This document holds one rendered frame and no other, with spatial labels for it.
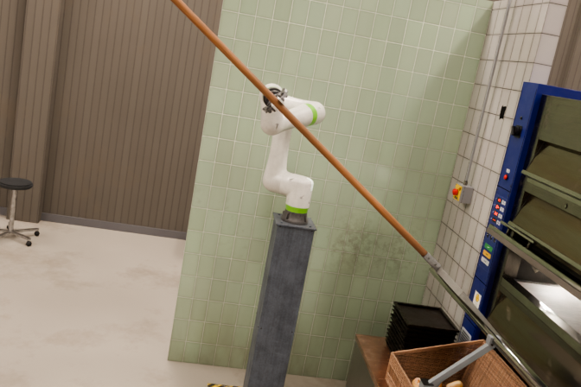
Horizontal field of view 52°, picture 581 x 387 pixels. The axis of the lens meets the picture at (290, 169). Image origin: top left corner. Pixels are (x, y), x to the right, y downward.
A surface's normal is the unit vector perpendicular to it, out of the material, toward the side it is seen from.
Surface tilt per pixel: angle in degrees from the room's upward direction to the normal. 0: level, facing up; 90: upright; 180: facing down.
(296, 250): 90
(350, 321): 90
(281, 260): 90
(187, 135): 90
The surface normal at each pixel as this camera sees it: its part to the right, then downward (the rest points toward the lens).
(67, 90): 0.11, 0.21
